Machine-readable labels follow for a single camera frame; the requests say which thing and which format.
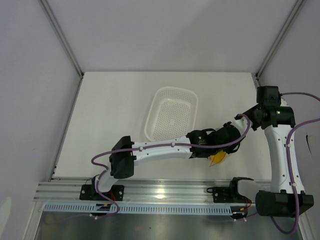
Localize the yellow bell pepper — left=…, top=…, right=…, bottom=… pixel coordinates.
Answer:
left=210, top=151, right=227, bottom=164

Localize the clear orange zip bag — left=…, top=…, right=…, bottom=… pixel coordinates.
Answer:
left=208, top=151, right=228, bottom=167

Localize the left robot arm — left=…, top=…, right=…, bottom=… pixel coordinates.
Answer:
left=90, top=122, right=245, bottom=200

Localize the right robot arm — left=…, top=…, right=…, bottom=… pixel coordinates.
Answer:
left=244, top=86, right=314, bottom=218

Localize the white perforated plastic basket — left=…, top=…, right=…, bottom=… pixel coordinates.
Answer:
left=144, top=86, right=199, bottom=142

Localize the right aluminium frame post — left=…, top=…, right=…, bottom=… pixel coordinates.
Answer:
left=255, top=0, right=308, bottom=81

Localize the aluminium frame post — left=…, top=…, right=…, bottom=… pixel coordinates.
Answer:
left=255, top=0, right=308, bottom=81
left=38, top=0, right=84, bottom=79

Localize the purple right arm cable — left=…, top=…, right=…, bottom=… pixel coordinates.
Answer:
left=231, top=92, right=320, bottom=235

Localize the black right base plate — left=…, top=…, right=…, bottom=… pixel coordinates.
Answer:
left=206, top=177, right=253, bottom=204

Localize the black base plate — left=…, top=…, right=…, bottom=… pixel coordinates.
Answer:
left=79, top=184, right=125, bottom=201
left=206, top=177, right=253, bottom=204

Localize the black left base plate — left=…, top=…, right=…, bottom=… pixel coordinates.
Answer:
left=79, top=184, right=125, bottom=201

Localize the white slotted cable duct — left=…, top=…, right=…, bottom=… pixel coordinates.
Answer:
left=43, top=202, right=233, bottom=216

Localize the aluminium mounting rail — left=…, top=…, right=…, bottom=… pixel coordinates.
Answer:
left=33, top=177, right=307, bottom=207

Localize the left aluminium frame post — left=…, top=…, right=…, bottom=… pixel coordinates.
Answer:
left=38, top=0, right=84, bottom=79

